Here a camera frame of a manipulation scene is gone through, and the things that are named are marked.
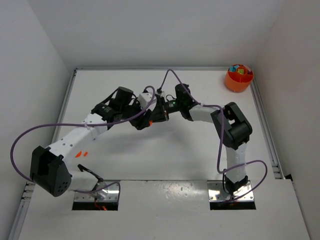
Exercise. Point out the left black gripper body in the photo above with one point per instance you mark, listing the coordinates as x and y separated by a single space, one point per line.
139 120

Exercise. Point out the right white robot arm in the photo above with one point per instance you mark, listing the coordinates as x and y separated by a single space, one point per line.
232 127

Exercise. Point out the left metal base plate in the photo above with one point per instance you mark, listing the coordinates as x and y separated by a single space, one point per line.
109 194

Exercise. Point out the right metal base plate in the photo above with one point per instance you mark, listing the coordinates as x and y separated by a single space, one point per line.
217 193

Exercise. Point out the metal base plate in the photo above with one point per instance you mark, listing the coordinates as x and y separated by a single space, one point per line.
217 193
109 194

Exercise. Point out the orange round lego piece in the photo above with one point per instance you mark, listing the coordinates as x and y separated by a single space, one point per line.
78 155

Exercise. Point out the teal lego piece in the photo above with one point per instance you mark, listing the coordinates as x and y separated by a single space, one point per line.
233 68

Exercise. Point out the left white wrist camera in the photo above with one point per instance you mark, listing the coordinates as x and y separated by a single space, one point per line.
145 98

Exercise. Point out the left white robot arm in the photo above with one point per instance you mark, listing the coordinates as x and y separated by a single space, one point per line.
54 167

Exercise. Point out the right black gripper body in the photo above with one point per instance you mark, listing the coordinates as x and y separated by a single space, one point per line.
161 109

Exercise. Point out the orange round divided container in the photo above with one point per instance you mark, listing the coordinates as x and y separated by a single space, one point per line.
236 82

